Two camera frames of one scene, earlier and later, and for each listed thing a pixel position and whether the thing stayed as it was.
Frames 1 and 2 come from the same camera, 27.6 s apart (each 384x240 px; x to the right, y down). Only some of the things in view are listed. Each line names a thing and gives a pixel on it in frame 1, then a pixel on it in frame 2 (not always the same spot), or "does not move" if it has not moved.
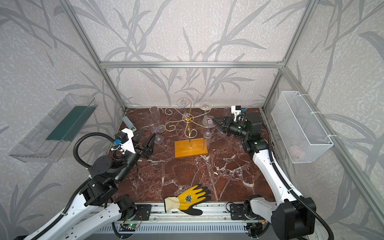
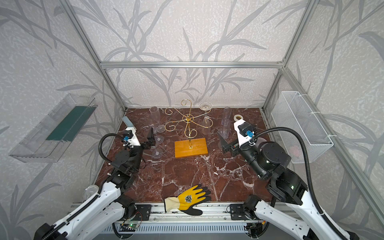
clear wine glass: x=208 y=121 -> x=224 y=133
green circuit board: x=131 y=225 does not move
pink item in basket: x=298 y=153 does not move
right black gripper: x=226 y=124 -> x=235 y=149
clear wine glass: x=155 y=112 does not move
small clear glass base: x=158 y=139 does not move
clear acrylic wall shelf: x=49 y=141 does not move
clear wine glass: x=183 y=102 -> x=157 y=153
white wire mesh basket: x=302 y=137 does not move
